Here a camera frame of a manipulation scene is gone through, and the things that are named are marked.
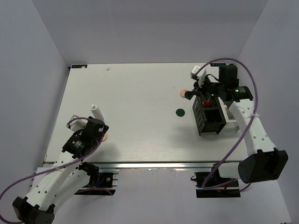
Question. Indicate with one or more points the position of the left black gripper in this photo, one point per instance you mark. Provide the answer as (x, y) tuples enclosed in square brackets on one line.
[(105, 129)]

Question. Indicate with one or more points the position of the green round compact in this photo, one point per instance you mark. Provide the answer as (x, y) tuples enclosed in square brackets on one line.
[(180, 112), (188, 95)]

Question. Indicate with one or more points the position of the white bottle blue label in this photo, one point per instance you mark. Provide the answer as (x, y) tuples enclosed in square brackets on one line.
[(96, 112)]

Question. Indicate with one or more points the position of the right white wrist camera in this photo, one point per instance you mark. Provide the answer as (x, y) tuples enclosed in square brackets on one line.
[(198, 75)]

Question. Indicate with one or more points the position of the pink powder puff with ribbon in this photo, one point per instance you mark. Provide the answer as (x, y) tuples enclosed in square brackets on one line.
[(182, 93)]

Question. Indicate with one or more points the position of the white slotted organizer box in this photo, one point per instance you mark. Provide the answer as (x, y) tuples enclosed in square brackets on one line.
[(231, 123)]

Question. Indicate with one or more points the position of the black slotted organizer box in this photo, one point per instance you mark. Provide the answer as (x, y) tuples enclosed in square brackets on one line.
[(208, 119)]

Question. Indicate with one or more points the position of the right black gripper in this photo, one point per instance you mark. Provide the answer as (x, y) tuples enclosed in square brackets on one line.
[(199, 91)]

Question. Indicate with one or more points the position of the aluminium table rail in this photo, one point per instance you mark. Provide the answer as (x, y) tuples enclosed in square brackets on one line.
[(154, 165)]

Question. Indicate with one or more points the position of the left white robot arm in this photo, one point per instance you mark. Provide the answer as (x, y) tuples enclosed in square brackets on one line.
[(67, 176)]

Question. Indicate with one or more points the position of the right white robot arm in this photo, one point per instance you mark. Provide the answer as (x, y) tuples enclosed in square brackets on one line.
[(264, 162)]

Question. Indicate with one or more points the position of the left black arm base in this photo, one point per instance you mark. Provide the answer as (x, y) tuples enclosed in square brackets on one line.
[(101, 182)]

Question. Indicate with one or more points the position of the right blue corner sticker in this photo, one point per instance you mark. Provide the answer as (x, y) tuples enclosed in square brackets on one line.
[(217, 64)]

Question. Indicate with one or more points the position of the left blue corner sticker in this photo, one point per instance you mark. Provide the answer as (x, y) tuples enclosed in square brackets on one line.
[(79, 66)]

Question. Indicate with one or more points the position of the blue corner sticker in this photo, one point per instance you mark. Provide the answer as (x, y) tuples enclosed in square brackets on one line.
[(79, 66), (217, 64)]

